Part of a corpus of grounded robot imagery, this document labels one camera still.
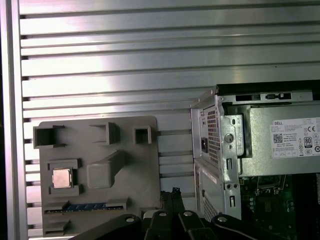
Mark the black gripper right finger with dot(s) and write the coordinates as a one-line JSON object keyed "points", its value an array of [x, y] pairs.
{"points": [[192, 225]]}

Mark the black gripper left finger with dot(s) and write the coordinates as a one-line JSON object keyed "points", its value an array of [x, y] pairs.
{"points": [[157, 225]]}

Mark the silver CPU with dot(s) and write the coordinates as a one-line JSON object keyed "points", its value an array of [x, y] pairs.
{"points": [[62, 178]]}

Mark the grey parts rack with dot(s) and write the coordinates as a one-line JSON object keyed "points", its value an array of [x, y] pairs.
{"points": [[100, 195]]}

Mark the RAM stick with blue label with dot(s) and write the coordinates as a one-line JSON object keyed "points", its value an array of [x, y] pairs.
{"points": [[85, 207]]}

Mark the green motherboard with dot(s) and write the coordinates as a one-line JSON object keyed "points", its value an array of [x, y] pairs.
{"points": [[275, 207]]}

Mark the grey power supply unit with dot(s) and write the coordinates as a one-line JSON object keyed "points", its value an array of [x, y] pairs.
{"points": [[257, 150]]}

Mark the black PC case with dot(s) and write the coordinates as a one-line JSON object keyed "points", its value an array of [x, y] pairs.
{"points": [[262, 88]]}

